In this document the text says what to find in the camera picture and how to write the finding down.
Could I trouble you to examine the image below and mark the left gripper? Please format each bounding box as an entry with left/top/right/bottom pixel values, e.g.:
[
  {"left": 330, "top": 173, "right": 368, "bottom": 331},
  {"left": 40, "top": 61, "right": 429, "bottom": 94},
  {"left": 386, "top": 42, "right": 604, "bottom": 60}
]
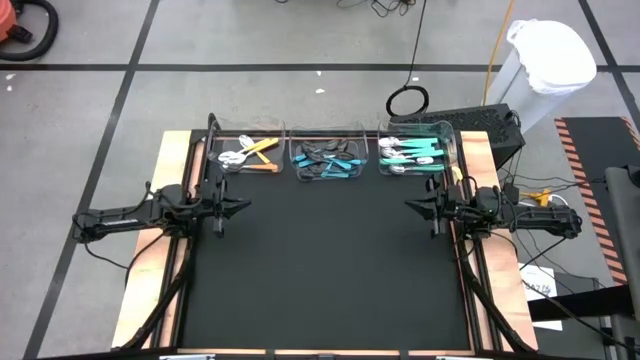
[{"left": 197, "top": 177, "right": 252, "bottom": 239}]

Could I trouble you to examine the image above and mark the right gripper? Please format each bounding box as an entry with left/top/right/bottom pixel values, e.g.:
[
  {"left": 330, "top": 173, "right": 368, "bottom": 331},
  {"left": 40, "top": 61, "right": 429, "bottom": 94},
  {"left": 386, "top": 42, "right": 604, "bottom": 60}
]
[{"left": 404, "top": 175, "right": 465, "bottom": 239}]

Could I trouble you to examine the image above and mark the clear plastic bin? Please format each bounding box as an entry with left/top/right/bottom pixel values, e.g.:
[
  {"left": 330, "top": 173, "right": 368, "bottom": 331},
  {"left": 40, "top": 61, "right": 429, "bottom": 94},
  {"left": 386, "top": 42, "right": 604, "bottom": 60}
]
[
  {"left": 377, "top": 118, "right": 459, "bottom": 177},
  {"left": 288, "top": 127, "right": 370, "bottom": 183},
  {"left": 207, "top": 117, "right": 287, "bottom": 175}
]

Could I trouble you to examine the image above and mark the black table mat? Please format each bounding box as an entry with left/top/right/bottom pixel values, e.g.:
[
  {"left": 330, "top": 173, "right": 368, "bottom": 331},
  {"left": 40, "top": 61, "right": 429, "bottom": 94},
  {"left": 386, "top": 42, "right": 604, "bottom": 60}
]
[{"left": 178, "top": 130, "right": 474, "bottom": 351}]

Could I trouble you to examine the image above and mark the black perforated computer case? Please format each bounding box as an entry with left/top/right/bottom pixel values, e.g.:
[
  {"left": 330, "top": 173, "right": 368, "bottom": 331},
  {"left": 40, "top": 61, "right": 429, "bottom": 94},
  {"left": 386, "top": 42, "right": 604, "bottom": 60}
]
[{"left": 389, "top": 103, "right": 527, "bottom": 171}]

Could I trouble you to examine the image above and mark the yellow power plug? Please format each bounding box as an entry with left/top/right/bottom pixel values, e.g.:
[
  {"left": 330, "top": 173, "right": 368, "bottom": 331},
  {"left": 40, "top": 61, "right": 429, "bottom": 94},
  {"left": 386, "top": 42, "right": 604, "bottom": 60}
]
[{"left": 528, "top": 188, "right": 554, "bottom": 208}]

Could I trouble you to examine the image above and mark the white paper sheet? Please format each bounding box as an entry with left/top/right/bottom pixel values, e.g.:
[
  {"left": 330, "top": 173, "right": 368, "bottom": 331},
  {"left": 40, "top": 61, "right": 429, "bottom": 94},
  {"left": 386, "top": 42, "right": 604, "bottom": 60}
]
[{"left": 517, "top": 263, "right": 565, "bottom": 332}]

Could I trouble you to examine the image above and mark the black beam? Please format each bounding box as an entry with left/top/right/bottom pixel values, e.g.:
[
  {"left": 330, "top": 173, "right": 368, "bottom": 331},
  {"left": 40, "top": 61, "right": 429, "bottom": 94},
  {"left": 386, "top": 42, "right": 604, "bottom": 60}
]
[{"left": 525, "top": 283, "right": 637, "bottom": 323}]

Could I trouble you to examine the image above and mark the black mat striped edge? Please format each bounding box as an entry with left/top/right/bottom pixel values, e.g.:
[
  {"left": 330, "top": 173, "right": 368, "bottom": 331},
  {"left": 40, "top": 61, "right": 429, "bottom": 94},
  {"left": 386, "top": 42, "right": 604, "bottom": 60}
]
[{"left": 553, "top": 115, "right": 640, "bottom": 286}]

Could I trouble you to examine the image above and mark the trash can white bag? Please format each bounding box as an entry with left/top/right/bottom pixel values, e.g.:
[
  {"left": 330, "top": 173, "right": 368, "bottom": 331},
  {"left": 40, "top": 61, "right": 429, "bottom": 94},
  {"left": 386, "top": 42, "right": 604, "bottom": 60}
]
[{"left": 485, "top": 18, "right": 599, "bottom": 134}]

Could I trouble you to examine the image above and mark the grey cabinet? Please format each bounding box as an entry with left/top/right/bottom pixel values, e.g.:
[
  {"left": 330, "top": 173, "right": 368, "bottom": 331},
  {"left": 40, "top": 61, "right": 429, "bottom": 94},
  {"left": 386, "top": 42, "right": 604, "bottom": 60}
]
[{"left": 603, "top": 165, "right": 640, "bottom": 321}]

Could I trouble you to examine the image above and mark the orange vacuum cleaner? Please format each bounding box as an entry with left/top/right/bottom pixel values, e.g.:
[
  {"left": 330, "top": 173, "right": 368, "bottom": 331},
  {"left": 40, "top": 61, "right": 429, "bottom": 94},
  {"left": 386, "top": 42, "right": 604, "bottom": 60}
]
[{"left": 0, "top": 0, "right": 32, "bottom": 45}]

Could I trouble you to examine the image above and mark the black coiled cable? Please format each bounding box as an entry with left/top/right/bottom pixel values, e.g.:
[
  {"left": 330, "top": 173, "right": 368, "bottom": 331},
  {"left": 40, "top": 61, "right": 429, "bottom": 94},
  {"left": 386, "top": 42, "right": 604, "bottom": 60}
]
[{"left": 385, "top": 0, "right": 431, "bottom": 119}]

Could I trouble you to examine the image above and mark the black cable sleeve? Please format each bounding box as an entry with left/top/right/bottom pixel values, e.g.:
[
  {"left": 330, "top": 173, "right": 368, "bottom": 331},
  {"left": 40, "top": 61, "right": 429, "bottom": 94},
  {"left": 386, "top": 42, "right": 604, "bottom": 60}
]
[
  {"left": 455, "top": 238, "right": 539, "bottom": 354},
  {"left": 115, "top": 238, "right": 195, "bottom": 351}
]

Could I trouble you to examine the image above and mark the white cable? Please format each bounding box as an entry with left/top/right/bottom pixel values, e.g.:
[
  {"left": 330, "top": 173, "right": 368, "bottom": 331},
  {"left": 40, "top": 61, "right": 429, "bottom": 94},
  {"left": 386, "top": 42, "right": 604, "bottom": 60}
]
[{"left": 519, "top": 193, "right": 572, "bottom": 220}]

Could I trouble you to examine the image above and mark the yellow floor cable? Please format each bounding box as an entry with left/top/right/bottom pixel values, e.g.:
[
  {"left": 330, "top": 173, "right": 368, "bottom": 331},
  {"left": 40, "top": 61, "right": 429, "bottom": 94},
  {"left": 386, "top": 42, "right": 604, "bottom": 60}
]
[{"left": 482, "top": 0, "right": 516, "bottom": 107}]

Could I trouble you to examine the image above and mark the black cable bundle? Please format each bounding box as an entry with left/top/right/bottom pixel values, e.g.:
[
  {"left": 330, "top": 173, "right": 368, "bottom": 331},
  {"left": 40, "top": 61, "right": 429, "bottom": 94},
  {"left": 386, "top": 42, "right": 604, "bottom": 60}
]
[{"left": 334, "top": 0, "right": 419, "bottom": 17}]

